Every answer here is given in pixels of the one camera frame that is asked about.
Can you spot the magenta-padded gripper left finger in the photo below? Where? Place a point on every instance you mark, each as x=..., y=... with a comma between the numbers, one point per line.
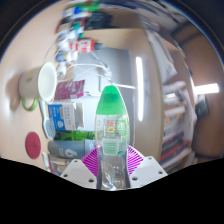
x=78, y=171

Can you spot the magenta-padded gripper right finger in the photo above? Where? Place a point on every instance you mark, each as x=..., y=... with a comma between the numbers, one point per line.
x=148, y=170

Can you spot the clear bottle with green cap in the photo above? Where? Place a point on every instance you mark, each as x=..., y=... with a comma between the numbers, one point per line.
x=111, y=136

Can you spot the grey shaker bottle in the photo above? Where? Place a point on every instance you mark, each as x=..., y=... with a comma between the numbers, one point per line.
x=66, y=149

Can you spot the blue and white carton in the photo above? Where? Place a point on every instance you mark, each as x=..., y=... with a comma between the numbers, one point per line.
x=65, y=116

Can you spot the wooden shelf unit with books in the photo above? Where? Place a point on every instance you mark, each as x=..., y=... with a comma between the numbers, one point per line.
x=176, y=120

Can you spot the white under-shelf light bar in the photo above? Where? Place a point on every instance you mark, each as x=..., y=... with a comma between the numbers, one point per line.
x=139, y=88

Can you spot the white ceiling tube light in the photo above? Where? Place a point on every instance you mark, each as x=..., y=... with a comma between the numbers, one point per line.
x=206, y=88

